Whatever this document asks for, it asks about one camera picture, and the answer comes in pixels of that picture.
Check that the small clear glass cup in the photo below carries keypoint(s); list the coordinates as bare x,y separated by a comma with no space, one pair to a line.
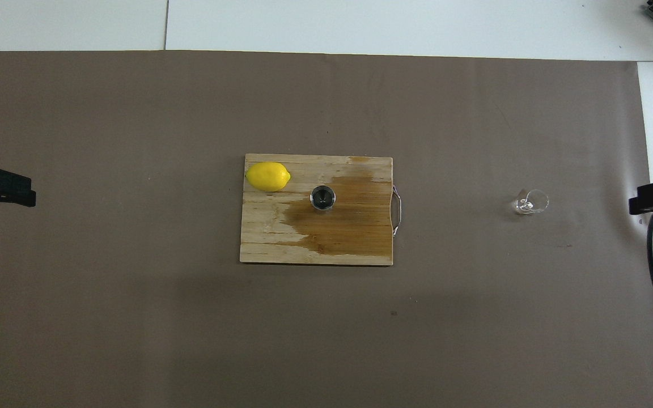
530,203

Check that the yellow lemon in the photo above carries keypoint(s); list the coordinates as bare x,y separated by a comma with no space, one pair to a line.
268,177

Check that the brown paper table mat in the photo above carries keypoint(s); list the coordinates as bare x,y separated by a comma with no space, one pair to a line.
326,340

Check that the steel double jigger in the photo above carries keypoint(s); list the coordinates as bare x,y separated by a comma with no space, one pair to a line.
323,198

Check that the wooden cutting board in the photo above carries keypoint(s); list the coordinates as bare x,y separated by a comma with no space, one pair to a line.
349,238

